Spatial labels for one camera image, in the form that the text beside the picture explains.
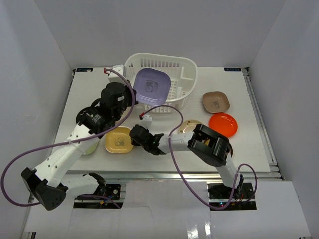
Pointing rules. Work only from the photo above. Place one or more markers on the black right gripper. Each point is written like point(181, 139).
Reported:
point(134, 143)

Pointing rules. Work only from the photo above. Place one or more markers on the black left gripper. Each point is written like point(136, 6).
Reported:
point(130, 92)

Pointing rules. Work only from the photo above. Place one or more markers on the yellow square panda plate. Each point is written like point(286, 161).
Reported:
point(118, 141)

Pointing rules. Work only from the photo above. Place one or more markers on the purple square panda plate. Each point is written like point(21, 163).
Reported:
point(152, 86)

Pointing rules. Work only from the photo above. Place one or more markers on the tan square panda plate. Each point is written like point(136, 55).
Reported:
point(215, 102)

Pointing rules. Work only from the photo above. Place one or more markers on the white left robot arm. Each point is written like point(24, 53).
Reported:
point(47, 182)

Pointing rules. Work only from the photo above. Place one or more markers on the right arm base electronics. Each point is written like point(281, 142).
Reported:
point(218, 196)

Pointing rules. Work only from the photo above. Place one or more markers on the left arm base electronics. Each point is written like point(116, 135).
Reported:
point(107, 198)

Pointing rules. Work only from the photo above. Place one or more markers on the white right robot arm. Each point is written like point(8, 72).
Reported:
point(210, 146)

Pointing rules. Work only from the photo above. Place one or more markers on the black round plate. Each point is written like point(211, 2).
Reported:
point(86, 115)

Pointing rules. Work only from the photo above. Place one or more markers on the beige round calligraphy plate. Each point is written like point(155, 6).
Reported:
point(188, 126)

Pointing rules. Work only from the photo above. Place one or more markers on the left blue corner label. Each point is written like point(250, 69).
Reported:
point(84, 69)

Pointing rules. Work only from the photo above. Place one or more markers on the blue corner label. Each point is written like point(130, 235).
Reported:
point(84, 69)
point(232, 69)

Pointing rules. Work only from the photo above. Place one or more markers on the green square panda plate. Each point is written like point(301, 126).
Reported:
point(90, 145)

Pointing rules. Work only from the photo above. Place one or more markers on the brown yellow round plate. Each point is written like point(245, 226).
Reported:
point(207, 143)

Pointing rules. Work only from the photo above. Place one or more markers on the white plastic dish basket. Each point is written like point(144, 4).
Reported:
point(182, 72)

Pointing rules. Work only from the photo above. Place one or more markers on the orange round plate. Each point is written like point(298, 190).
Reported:
point(224, 124)

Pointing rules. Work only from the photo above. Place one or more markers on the right blue corner label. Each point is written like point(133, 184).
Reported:
point(232, 69)

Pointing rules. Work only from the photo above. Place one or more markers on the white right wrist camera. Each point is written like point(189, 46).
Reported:
point(145, 121)

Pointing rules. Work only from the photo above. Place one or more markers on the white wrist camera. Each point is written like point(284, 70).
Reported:
point(114, 73)
point(145, 121)

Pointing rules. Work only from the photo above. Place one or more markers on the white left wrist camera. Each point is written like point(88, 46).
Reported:
point(114, 73)

